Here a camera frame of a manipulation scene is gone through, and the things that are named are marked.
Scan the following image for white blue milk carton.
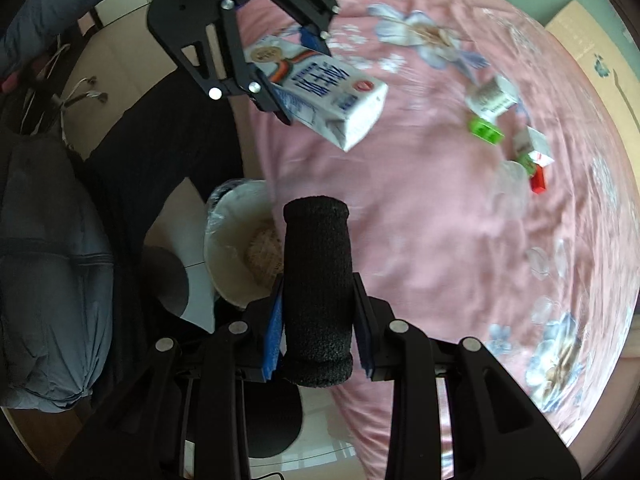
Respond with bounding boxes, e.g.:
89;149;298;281
245;36;388;152

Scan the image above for black foam cylinder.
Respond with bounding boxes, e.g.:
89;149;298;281
282;196;354;388

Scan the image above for white green yogurt cup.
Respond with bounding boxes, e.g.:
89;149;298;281
465;75;518;124

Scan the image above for green lego brick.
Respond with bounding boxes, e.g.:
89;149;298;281
468;116;504;145

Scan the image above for clear plastic cup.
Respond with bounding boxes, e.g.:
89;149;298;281
490;160;530;220

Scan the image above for red wooden block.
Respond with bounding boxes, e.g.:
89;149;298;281
529;165;547;194

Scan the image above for white medicine box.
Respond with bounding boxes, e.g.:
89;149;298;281
513;126;554;168

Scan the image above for white paper trash bin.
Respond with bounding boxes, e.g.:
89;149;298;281
204;179;283;309

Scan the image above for person's black trouser legs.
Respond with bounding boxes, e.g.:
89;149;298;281
63;70;243;478

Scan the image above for grey jacket sleeve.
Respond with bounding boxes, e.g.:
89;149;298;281
1;0;113;413

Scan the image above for pink floral bedspread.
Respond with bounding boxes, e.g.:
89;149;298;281
232;0;640;480

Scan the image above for cream wooden headboard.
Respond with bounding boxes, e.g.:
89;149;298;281
544;0;640;131

